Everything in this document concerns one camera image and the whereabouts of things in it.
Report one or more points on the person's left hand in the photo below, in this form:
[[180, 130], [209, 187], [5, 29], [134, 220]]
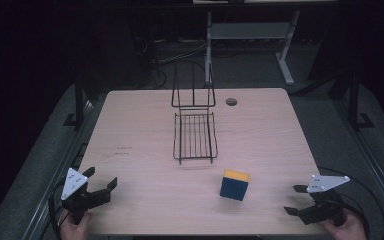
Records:
[[75, 231]]

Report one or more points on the black metal post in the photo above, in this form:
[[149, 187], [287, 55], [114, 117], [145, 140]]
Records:
[[79, 100], [354, 100]]

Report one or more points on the aluminium frame rail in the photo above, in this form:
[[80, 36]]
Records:
[[51, 186], [373, 166]]

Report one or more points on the blue and yellow sponge block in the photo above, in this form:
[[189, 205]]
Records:
[[234, 188]]

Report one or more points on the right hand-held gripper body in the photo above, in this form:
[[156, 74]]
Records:
[[323, 208]]

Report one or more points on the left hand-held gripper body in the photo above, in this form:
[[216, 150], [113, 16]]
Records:
[[80, 198]]

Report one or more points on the person's right hand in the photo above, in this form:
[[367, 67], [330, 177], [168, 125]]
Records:
[[350, 230]]

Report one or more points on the grey metal desk frame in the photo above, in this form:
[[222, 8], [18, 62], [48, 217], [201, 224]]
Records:
[[246, 30]]

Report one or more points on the round table grommet hole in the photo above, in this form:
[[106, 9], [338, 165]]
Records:
[[231, 102]]

